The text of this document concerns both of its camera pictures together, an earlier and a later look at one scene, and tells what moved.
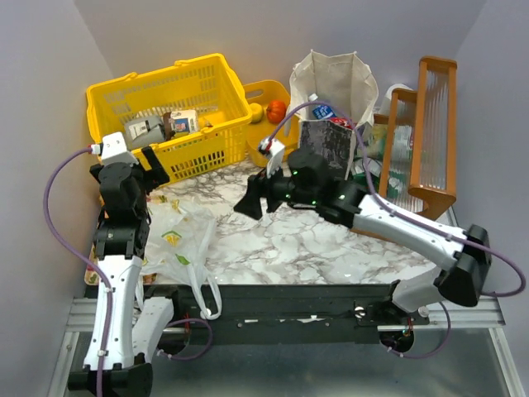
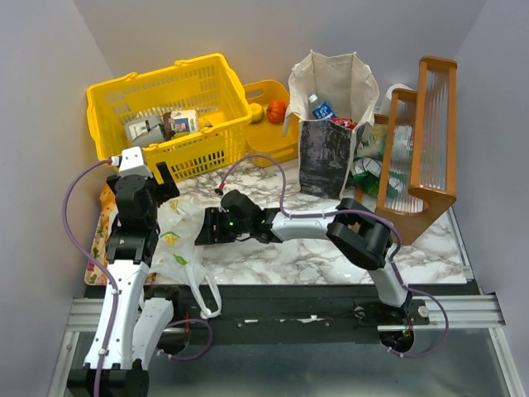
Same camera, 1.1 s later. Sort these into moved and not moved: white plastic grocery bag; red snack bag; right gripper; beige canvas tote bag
Moved: right gripper
Not moved: red snack bag; beige canvas tote bag; white plastic grocery bag
